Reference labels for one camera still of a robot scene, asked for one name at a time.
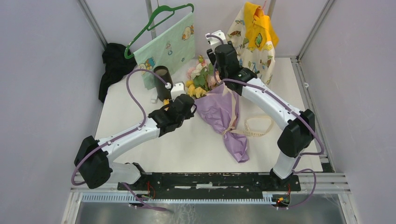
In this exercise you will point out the purple wrapping paper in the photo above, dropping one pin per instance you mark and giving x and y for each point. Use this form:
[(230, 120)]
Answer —
[(220, 109)]

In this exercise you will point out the artificial flower bunch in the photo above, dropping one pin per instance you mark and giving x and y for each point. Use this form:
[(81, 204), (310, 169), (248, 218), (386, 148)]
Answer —
[(199, 78)]

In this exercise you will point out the beige printed ribbon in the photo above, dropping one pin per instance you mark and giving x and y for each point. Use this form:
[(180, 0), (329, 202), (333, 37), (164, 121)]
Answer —
[(246, 131)]

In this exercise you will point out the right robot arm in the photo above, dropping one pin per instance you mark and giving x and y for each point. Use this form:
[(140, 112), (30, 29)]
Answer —
[(297, 126)]

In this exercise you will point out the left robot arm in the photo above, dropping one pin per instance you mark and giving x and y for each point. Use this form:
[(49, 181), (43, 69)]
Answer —
[(95, 160)]

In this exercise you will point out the black cylindrical vase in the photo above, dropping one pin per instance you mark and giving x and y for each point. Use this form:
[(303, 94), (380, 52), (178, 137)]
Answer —
[(163, 87)]

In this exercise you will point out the green cartoon cloth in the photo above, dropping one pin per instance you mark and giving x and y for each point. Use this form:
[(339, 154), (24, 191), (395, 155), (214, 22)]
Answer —
[(172, 49)]

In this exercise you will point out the yellow cartoon child jacket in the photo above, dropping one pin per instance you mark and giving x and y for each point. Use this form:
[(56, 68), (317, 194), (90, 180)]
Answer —
[(254, 39)]

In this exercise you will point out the green clothes hanger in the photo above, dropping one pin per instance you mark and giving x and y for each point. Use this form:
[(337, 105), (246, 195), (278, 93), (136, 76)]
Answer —
[(150, 27)]

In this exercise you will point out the black cloth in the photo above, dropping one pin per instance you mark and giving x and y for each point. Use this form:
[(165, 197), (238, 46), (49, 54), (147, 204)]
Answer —
[(116, 67)]

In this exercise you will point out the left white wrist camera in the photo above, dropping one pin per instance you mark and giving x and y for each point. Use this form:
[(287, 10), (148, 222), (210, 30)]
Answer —
[(175, 90)]

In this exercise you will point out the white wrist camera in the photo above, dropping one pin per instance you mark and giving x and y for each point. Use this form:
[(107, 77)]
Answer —
[(175, 90), (216, 38)]

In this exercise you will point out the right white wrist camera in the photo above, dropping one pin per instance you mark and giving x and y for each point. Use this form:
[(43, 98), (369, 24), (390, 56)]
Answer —
[(216, 38)]

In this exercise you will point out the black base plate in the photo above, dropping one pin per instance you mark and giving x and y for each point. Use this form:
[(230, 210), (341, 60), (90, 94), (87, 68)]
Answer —
[(250, 185)]

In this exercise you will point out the white slotted cable duct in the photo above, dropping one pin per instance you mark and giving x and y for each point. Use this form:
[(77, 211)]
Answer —
[(311, 185)]

